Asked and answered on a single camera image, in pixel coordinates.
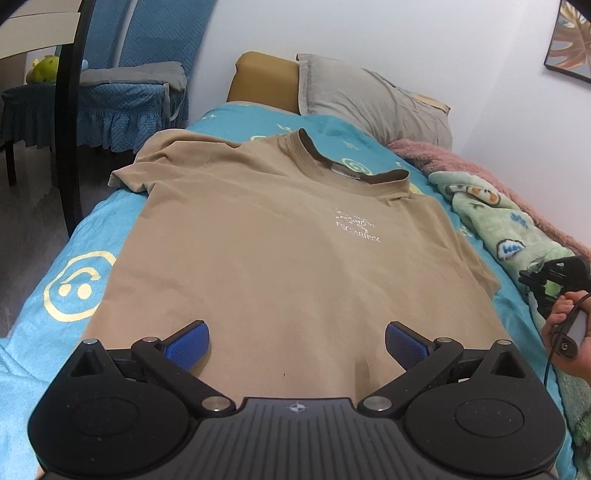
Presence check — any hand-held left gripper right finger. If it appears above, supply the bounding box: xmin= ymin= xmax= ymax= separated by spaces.
xmin=358 ymin=320 xmax=525 ymax=414

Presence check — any white table top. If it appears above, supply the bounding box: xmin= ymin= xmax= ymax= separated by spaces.
xmin=0 ymin=11 xmax=82 ymax=61

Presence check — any green plush toy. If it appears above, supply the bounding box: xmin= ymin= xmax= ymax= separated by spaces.
xmin=25 ymin=55 xmax=59 ymax=85

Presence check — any pink fluffy blanket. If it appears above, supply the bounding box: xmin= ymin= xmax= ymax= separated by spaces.
xmin=387 ymin=137 xmax=591 ymax=259

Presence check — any blue covered chair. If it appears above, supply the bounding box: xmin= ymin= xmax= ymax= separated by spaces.
xmin=0 ymin=0 xmax=134 ymax=188
xmin=74 ymin=0 xmax=218 ymax=155

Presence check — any tan bed headboard cushion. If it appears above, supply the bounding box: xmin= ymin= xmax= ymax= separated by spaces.
xmin=226 ymin=52 xmax=306 ymax=114

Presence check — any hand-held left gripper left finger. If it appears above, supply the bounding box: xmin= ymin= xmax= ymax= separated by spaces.
xmin=69 ymin=319 xmax=237 ymax=414

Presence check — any framed leaf wall picture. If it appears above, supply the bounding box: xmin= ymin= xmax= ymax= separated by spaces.
xmin=544 ymin=0 xmax=591 ymax=84

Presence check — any grey pillow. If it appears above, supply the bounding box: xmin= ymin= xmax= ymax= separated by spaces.
xmin=296 ymin=53 xmax=452 ymax=149

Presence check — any person's right hand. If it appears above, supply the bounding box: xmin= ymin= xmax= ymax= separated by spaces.
xmin=542 ymin=291 xmax=591 ymax=385

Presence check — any blue smiley print bedsheet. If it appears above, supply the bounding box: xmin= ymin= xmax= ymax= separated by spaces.
xmin=0 ymin=102 xmax=578 ymax=480

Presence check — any tan t-shirt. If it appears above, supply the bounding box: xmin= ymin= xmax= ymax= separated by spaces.
xmin=83 ymin=128 xmax=509 ymax=402

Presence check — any green cartoon print blanket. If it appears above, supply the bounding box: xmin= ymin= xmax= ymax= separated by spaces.
xmin=428 ymin=171 xmax=591 ymax=480

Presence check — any black table leg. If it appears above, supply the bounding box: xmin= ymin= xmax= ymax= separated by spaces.
xmin=54 ymin=0 xmax=98 ymax=239

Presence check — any grey seat cushion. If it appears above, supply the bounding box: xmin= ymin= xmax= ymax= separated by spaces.
xmin=81 ymin=61 xmax=188 ymax=93

